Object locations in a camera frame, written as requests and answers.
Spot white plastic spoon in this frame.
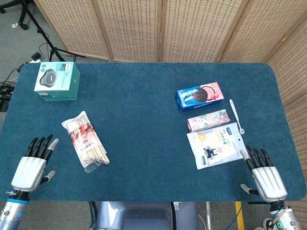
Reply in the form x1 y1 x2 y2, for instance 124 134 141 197
229 99 246 135

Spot small floral pink box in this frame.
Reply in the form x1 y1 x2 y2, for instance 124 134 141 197
186 109 231 133

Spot woven bamboo folding screen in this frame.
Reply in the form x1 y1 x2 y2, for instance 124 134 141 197
33 0 307 230

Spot yellow floor tape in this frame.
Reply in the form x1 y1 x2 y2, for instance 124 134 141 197
235 201 245 230

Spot black tripod stand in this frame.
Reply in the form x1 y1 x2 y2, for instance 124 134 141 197
23 0 86 62

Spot black floor cables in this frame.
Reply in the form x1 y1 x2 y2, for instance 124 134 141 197
0 63 26 113

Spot disposable chopsticks pack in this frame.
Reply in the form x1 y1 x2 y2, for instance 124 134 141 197
61 110 110 173

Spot blue pink Oreo box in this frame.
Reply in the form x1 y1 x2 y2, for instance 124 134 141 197
175 82 225 113

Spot black office chair base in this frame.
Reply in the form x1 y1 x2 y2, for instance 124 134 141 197
0 0 33 31

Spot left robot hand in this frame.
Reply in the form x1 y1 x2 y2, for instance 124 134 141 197
11 134 59 192

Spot grey robot torso base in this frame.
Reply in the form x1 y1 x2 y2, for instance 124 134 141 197
94 201 200 230

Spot teal speaker product box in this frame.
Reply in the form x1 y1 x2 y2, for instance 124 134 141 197
34 61 81 102

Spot blue felt table mat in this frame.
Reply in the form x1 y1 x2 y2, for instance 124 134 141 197
0 62 307 202

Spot white plastic product pouch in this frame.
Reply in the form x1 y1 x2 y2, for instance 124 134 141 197
186 122 250 171

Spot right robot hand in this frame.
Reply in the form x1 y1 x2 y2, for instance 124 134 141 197
240 145 288 204

